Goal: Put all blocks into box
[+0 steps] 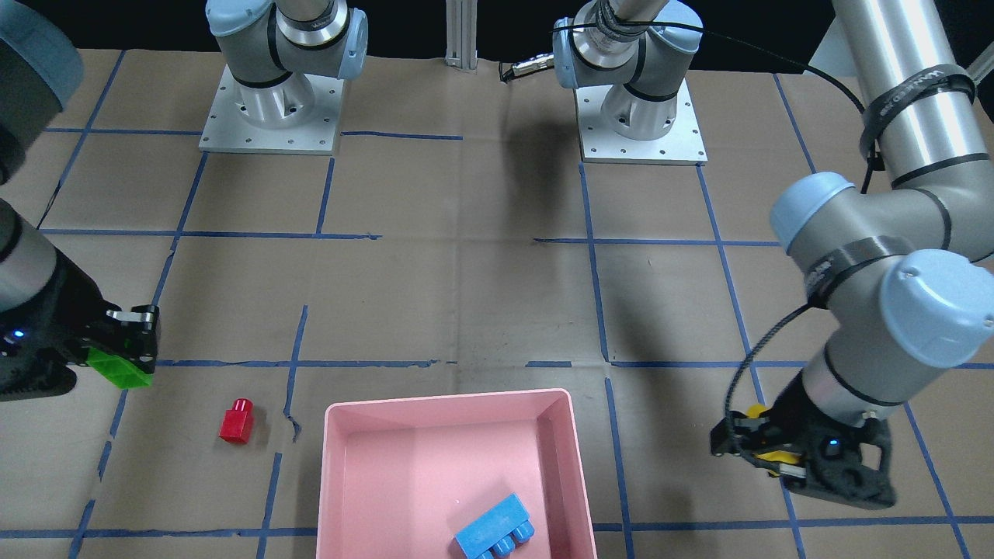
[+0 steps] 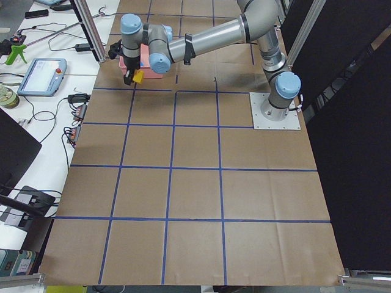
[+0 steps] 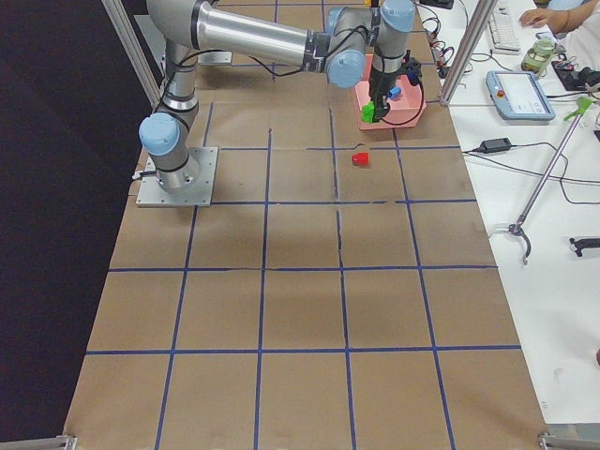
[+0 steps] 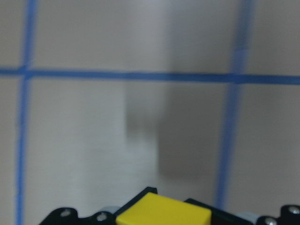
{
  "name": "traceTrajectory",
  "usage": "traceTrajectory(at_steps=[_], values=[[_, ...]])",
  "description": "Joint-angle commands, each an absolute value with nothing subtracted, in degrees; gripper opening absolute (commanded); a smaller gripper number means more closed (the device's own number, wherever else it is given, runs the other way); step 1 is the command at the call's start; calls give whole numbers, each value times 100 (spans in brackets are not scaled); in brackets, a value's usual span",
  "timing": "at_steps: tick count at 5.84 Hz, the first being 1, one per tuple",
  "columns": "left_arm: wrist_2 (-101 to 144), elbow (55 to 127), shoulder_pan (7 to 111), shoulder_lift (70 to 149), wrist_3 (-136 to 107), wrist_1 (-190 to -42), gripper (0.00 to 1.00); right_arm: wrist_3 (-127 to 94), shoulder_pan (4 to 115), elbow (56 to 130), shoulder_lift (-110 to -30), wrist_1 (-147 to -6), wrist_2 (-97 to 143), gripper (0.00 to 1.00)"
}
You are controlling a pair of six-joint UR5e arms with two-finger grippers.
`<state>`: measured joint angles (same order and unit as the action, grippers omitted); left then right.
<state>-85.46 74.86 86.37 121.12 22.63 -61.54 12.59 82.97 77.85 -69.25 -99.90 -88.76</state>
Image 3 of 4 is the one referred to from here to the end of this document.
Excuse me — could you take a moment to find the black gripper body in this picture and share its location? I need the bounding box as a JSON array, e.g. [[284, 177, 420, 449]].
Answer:
[[368, 52, 422, 109]]

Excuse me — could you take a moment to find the green toy block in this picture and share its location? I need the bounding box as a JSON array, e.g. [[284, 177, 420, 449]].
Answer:
[[361, 101, 375, 124]]

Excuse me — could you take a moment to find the blue toy block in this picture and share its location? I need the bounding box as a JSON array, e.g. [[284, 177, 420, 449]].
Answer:
[[387, 85, 403, 101]]

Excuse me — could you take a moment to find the pink plastic box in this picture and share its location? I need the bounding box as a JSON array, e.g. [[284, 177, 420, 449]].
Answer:
[[353, 54, 427, 130]]

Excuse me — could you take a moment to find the person hand at keyboard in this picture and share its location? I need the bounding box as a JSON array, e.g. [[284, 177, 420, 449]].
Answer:
[[518, 8, 568, 33]]

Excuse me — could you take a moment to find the red toy block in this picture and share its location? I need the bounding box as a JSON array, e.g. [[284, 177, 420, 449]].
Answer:
[[352, 152, 370, 168]]

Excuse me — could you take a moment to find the black power adapter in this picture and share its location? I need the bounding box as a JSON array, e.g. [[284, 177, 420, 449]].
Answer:
[[479, 138, 512, 154]]

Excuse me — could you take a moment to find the white computer keyboard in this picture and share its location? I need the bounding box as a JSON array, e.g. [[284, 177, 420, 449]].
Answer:
[[487, 6, 521, 55]]

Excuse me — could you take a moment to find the blue teach pendant tablet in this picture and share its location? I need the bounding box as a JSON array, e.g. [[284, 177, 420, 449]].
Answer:
[[486, 70, 555, 122]]

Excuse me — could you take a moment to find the green glass bottle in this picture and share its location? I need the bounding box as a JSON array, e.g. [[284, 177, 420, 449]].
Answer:
[[520, 37, 556, 76]]

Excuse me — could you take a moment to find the brown paper table mat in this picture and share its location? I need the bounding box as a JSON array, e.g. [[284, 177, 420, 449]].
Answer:
[[65, 22, 545, 449]]

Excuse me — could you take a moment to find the metal reacher grabber tool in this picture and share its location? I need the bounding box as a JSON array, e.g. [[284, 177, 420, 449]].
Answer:
[[505, 97, 595, 265]]

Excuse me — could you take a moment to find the black clamp tool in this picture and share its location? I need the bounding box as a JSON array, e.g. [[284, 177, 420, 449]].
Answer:
[[569, 237, 600, 258]]

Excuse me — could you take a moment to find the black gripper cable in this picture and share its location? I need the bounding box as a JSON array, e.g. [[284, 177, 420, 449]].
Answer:
[[377, 79, 425, 128]]

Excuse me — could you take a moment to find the black power cable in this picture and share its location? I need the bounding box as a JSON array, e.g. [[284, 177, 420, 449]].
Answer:
[[461, 142, 600, 204]]

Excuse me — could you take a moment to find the aluminium frame post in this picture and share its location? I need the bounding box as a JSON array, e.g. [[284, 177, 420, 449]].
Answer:
[[439, 0, 497, 106]]

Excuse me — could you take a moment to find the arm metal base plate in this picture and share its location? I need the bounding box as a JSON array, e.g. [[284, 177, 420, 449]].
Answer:
[[136, 147, 218, 207], [197, 51, 233, 66]]

